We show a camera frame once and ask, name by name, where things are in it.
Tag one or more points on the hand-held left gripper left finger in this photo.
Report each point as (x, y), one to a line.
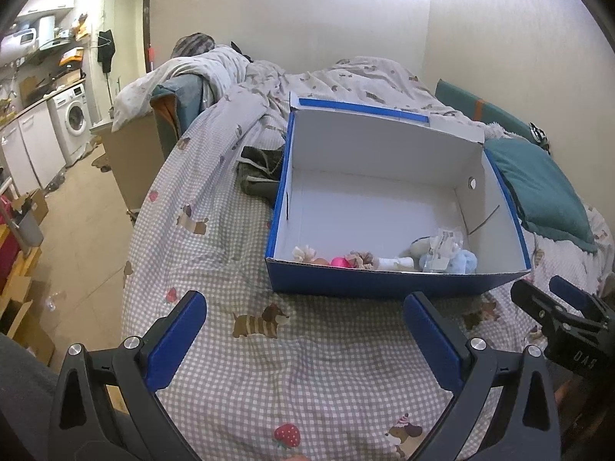
(175, 341)

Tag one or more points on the white kitchen cabinet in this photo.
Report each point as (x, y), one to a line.
(33, 149)

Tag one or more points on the flat cardboard boxes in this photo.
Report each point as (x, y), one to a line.
(24, 317)

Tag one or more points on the teal headboard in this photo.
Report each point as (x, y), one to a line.
(461, 101)

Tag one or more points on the grey striped blanket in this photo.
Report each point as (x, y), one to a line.
(192, 44)

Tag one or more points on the teal pillow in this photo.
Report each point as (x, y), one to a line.
(538, 192)

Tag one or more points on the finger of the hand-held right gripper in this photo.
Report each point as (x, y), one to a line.
(531, 297)
(571, 293)

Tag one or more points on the pink ball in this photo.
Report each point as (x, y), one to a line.
(341, 262)

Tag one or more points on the orange soft toy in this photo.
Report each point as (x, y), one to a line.
(321, 262)

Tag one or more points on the black hanging garment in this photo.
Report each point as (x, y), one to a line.
(105, 50)

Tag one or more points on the dark olive garment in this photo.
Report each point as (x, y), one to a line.
(257, 173)

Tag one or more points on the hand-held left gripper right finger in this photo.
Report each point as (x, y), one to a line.
(430, 345)

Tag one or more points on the brown cardboard box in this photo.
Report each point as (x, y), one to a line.
(129, 163)

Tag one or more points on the white microwave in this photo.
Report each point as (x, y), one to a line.
(19, 41)

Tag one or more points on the red storage box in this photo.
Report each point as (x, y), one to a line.
(7, 259)

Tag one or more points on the person's grey trousers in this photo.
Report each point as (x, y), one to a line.
(19, 403)

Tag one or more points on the white water heater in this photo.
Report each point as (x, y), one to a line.
(45, 31)

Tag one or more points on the clear plastic packet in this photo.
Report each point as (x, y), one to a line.
(444, 245)

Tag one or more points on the light blue plush toy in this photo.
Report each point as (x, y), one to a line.
(463, 261)

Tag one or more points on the grey bin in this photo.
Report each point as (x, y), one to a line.
(29, 228)

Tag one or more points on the checked dog print blanket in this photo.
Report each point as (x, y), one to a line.
(312, 369)

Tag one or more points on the white washing machine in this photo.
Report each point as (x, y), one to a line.
(72, 115)

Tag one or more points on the crumpled white duvet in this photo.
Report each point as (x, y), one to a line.
(158, 86)

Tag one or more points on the blue and white cardboard box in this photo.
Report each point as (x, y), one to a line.
(374, 192)

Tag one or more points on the black and white patterned cloth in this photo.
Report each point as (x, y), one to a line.
(540, 134)

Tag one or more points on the cream plush toy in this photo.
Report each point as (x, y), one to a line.
(419, 247)

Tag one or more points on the brown fuzzy scrunchie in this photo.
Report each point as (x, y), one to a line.
(361, 258)

